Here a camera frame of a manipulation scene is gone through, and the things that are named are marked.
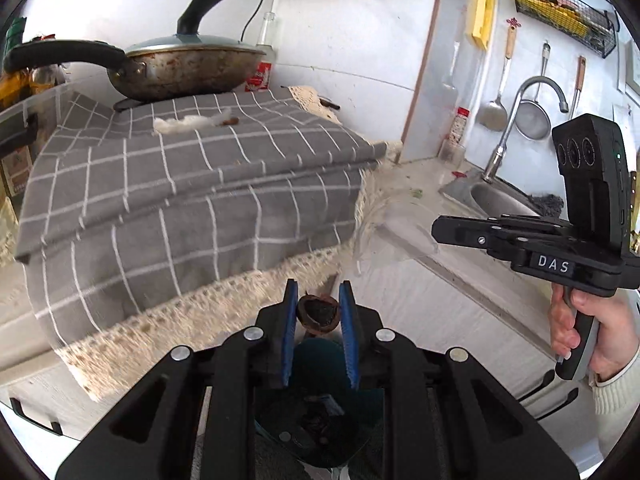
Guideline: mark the green wok lid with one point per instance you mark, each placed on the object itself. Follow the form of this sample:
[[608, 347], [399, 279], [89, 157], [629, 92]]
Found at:
[[200, 42]]

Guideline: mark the brown walnut shell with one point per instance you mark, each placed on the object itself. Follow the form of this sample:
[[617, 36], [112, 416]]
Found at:
[[318, 312]]

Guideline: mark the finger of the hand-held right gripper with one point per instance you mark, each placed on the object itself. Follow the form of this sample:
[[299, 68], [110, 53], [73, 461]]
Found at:
[[465, 232], [540, 226]]

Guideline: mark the red-capped spice jar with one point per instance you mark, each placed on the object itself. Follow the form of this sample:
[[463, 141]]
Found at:
[[456, 135]]

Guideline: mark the yellow hanging board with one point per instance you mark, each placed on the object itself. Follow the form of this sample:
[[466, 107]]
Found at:
[[484, 5]]

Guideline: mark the metal strainer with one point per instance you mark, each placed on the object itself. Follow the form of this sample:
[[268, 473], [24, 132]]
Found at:
[[532, 120]]

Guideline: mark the clear plastic storage box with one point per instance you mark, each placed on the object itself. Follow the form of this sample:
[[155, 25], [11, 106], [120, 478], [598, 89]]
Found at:
[[20, 135]]

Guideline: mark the steel sink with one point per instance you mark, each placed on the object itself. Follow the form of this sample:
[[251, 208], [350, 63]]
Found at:
[[490, 197]]

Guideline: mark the dark teal trash bin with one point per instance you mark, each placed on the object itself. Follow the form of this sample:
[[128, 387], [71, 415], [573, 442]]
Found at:
[[320, 360]]

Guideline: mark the person's right forearm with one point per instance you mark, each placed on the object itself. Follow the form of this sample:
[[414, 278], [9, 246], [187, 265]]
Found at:
[[620, 390]]

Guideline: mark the metal faucet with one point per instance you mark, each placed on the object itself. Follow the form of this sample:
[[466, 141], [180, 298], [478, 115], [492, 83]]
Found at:
[[537, 82]]

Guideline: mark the person's right hand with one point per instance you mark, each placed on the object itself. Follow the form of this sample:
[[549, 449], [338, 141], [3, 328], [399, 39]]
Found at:
[[617, 325]]

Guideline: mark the grey rag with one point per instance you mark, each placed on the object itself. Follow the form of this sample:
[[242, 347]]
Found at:
[[549, 206]]

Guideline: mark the dark chopsticks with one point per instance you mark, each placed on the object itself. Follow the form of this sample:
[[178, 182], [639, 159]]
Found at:
[[329, 103]]

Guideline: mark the grey checked lace-trimmed cloth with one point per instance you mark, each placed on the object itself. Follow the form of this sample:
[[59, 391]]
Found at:
[[200, 210]]

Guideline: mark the dark green-capped bottle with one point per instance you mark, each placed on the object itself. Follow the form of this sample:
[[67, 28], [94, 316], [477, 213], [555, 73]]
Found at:
[[15, 35]]

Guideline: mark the small brown scrap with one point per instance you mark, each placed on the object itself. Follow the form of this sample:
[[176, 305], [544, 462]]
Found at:
[[231, 121]]

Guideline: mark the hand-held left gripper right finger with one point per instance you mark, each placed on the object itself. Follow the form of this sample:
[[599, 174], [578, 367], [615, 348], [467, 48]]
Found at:
[[349, 335]]

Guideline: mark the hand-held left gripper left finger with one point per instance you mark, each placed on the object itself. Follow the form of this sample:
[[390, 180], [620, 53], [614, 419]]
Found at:
[[289, 340]]

